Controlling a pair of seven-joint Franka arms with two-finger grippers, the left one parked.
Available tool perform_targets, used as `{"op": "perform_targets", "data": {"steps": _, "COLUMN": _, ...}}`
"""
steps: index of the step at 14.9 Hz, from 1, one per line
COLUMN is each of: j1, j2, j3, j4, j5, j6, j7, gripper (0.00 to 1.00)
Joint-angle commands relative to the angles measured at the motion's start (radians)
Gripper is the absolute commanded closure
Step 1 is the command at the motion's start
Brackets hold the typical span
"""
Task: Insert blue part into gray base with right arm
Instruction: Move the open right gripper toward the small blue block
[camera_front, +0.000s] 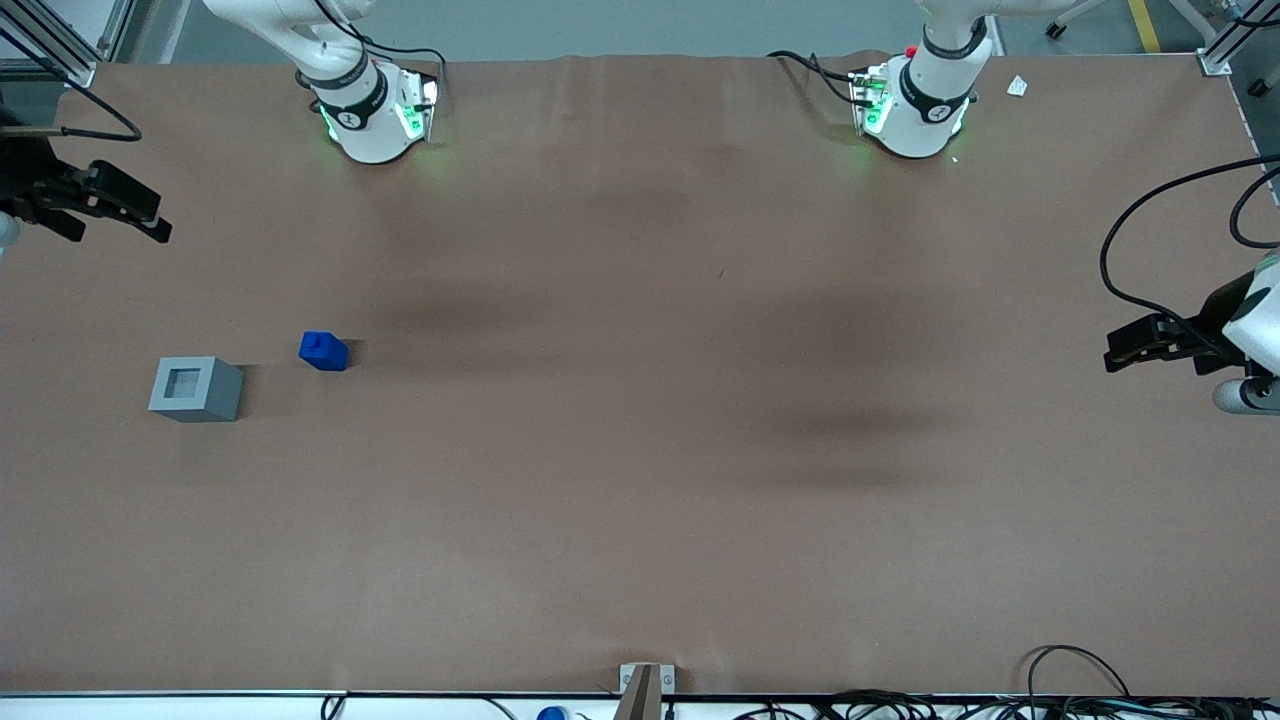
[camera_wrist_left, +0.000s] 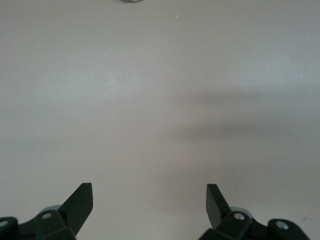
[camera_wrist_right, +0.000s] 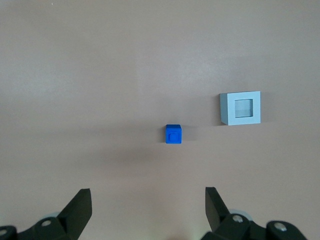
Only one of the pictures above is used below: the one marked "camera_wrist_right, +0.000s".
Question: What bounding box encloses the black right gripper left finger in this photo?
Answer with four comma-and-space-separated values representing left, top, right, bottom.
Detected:
0, 188, 93, 240

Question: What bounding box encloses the gray square base block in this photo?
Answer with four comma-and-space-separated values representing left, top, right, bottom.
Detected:
219, 90, 262, 127

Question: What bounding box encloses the small blue cube part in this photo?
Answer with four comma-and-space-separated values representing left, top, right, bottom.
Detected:
165, 124, 183, 145

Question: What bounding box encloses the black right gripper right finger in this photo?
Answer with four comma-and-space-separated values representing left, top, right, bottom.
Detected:
201, 186, 308, 240

